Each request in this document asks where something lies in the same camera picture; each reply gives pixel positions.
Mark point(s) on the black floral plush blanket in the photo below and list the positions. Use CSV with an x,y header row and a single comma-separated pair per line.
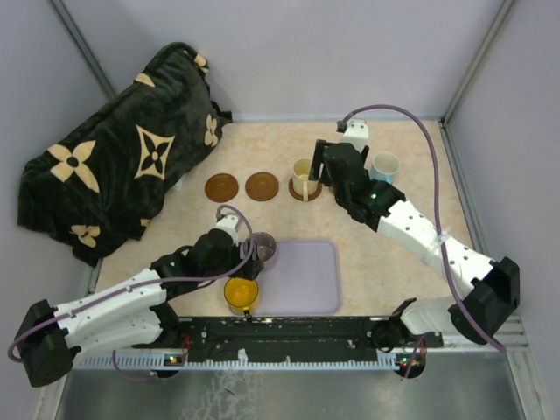
x,y
103,184

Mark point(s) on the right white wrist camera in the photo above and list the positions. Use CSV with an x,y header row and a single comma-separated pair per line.
x,y
355,132

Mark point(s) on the dark brown grooved coaster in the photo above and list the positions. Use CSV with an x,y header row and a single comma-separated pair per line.
x,y
221,187

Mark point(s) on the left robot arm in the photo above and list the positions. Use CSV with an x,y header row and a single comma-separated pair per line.
x,y
136,313

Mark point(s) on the lavender plastic tray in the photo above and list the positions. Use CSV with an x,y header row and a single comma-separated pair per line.
x,y
304,280

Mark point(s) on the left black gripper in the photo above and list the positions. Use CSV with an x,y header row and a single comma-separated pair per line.
x,y
253,266

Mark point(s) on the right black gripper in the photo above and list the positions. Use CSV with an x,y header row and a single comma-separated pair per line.
x,y
326,154

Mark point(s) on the cream and blue mug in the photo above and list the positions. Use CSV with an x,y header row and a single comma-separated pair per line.
x,y
384,167

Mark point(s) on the yellow transparent mug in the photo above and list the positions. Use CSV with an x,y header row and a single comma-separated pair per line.
x,y
242,296

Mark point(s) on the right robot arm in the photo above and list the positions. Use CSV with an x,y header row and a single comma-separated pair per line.
x,y
484,292

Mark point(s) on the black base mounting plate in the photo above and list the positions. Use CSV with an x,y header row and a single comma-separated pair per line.
x,y
299,339

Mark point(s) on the transparent purple cup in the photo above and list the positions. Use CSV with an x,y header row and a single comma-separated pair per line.
x,y
265,250

